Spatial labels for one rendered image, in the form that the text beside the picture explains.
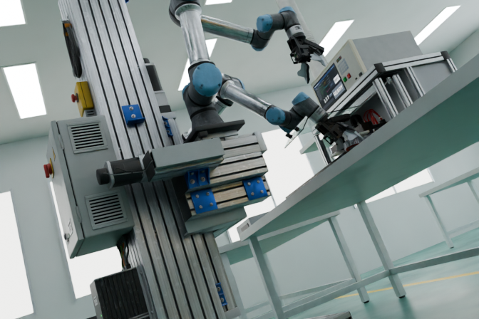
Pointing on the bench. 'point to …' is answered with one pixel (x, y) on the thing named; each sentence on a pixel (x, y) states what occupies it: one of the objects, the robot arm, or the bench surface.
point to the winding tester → (368, 56)
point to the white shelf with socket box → (313, 146)
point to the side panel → (430, 75)
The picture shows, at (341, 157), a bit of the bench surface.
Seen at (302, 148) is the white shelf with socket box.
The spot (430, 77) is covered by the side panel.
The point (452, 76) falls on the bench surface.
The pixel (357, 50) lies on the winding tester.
